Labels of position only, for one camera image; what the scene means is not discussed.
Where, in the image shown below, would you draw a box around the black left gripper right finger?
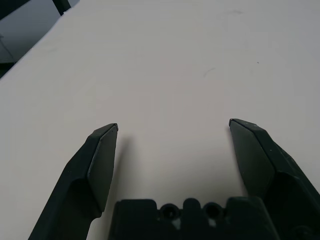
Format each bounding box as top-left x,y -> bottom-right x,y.
228,118 -> 320,240

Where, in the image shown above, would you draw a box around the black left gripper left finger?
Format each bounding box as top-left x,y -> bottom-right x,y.
26,122 -> 119,240

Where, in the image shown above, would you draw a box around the black diagonal frame bar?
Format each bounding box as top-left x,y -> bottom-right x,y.
0,0 -> 81,22

